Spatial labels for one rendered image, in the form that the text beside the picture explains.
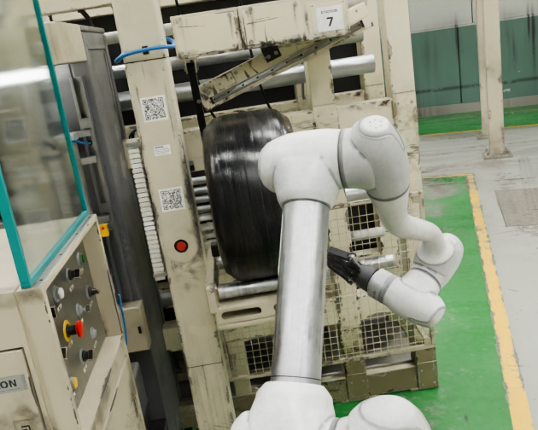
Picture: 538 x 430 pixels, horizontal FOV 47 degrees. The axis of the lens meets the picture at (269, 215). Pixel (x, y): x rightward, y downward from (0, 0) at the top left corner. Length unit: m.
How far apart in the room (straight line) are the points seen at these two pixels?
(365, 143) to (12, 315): 0.78
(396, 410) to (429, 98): 10.07
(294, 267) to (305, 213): 0.12
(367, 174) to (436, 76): 9.75
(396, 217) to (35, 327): 0.81
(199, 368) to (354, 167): 1.13
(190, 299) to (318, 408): 0.99
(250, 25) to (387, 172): 1.03
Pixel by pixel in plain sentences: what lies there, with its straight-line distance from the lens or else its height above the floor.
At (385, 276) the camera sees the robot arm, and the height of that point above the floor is 0.98.
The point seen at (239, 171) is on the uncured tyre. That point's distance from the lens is 1.81.
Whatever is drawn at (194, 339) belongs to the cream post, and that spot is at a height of 0.72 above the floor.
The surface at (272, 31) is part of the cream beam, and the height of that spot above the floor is 1.68.
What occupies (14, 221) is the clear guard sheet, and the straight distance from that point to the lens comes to 1.27.
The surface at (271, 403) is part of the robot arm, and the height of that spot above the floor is 1.01.
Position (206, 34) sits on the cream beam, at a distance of 2.19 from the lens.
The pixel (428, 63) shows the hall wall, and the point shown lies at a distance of 11.02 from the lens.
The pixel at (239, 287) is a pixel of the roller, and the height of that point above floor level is 0.91.
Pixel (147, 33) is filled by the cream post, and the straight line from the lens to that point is 1.95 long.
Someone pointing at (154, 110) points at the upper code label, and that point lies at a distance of 1.95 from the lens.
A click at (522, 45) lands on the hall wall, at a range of 11.09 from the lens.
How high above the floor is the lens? 1.66
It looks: 16 degrees down
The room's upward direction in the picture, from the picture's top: 9 degrees counter-clockwise
